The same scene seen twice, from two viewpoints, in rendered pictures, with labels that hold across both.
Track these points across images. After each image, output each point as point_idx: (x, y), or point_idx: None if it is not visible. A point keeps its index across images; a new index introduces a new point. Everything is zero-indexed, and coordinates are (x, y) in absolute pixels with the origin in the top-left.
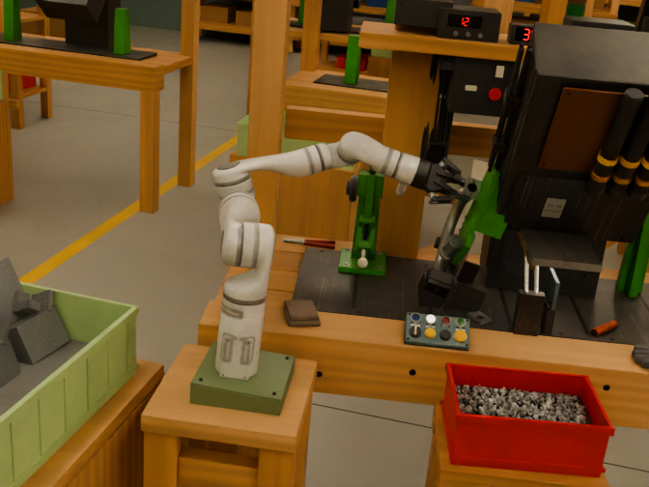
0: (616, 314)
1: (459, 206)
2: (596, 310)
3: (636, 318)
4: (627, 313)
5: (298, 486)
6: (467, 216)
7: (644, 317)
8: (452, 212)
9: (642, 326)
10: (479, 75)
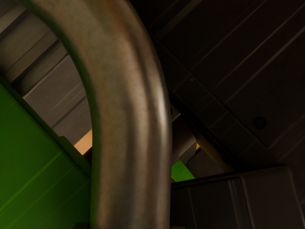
0: (64, 83)
1: (88, 104)
2: (56, 69)
3: (71, 95)
4: (77, 82)
5: None
6: (7, 172)
7: (81, 93)
8: (61, 29)
9: (52, 113)
10: None
